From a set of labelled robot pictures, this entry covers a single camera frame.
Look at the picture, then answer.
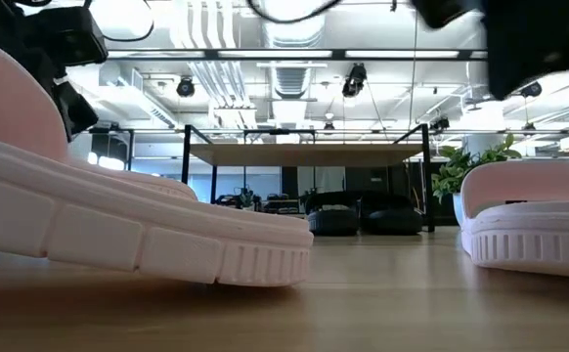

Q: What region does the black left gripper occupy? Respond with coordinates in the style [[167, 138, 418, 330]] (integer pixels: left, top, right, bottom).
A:
[[0, 0, 99, 143]]

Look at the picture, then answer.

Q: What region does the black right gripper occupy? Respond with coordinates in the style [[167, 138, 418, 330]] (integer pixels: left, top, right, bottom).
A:
[[482, 0, 569, 102]]

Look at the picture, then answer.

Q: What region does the pink slide sandal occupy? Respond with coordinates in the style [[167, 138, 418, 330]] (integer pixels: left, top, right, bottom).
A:
[[0, 37, 315, 287], [460, 159, 569, 281], [64, 154, 199, 201]]

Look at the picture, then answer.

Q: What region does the black slide sandal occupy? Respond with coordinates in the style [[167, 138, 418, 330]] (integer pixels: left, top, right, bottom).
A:
[[306, 190, 363, 237], [361, 193, 424, 237]]

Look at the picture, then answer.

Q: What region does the green potted plant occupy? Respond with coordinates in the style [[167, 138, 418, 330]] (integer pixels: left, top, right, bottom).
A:
[[430, 133, 524, 227]]

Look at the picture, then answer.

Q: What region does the small green plant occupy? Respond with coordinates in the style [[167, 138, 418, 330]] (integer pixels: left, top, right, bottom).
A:
[[238, 188, 256, 211]]

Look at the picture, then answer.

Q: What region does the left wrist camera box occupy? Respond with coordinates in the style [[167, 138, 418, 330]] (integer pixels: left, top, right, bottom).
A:
[[22, 5, 109, 68]]

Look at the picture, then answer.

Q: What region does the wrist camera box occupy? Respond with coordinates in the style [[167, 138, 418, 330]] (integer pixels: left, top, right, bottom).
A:
[[410, 0, 486, 29], [22, 5, 109, 68]]

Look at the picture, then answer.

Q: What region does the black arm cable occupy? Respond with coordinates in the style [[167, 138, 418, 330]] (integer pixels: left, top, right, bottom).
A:
[[246, 0, 345, 24], [86, 0, 156, 44]]

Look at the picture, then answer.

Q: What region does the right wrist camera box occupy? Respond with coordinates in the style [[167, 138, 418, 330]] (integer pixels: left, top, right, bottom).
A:
[[410, 0, 486, 29]]

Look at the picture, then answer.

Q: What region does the black aluminium frame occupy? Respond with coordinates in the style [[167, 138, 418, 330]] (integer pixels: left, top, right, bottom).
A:
[[81, 47, 569, 172]]

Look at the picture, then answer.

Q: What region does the silver ventilation duct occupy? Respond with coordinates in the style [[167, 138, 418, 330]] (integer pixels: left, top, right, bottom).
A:
[[262, 0, 328, 102]]

